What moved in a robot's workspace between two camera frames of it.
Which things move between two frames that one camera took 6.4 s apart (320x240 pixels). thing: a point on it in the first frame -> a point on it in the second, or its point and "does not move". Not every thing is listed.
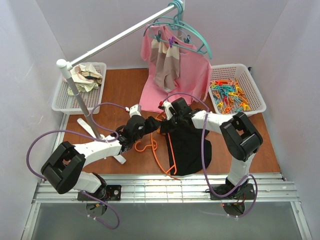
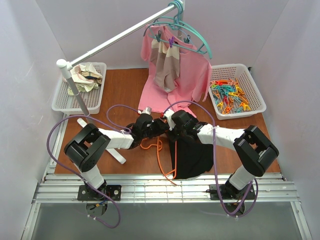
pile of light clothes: (86, 77) does not move
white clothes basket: (64, 102) does not move
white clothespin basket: (232, 89) does not move
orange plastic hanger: (154, 145) -> (159, 146)
